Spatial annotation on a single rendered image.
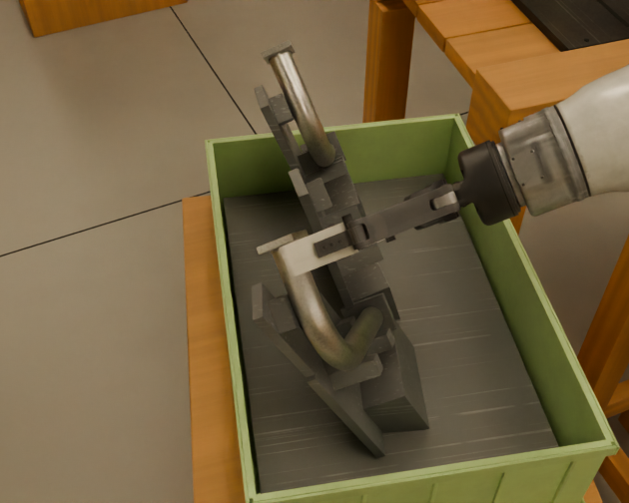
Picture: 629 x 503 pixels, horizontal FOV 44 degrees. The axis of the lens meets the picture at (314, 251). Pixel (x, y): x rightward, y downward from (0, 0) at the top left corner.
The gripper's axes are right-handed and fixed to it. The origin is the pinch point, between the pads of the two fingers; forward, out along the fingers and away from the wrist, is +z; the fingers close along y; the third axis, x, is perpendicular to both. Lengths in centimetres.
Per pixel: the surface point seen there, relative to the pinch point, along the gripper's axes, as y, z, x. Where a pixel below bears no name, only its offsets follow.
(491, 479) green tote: -11.8, -6.2, 31.1
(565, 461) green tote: -13.0, -14.5, 31.8
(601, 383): -91, -21, 46
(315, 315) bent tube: 1.0, 2.0, 6.0
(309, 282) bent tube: 0.7, 1.5, 2.7
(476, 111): -81, -18, -14
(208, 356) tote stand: -30.1, 29.7, 8.7
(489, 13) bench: -97, -27, -34
